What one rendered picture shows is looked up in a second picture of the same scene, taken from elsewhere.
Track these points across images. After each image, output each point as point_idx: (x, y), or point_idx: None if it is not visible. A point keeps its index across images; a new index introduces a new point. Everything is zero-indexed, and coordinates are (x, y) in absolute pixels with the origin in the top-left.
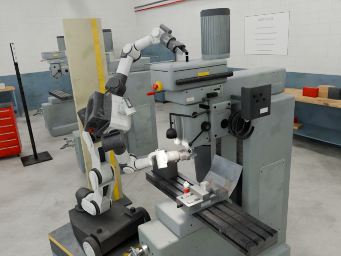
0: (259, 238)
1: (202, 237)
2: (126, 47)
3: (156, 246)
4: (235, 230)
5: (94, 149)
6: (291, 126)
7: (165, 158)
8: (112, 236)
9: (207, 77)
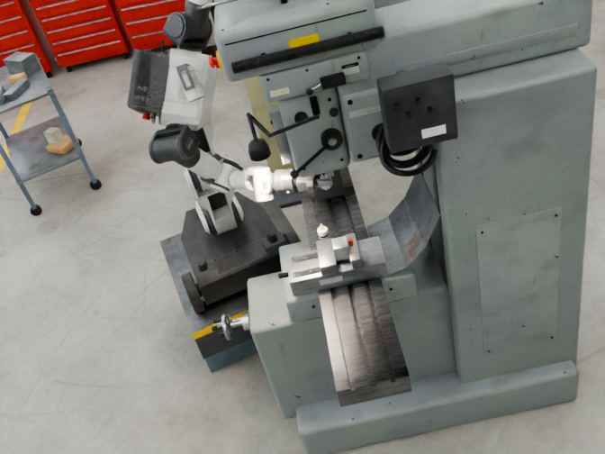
0: (365, 379)
1: None
2: None
3: (250, 327)
4: (339, 350)
5: None
6: (581, 139)
7: (266, 186)
8: (223, 280)
9: (308, 50)
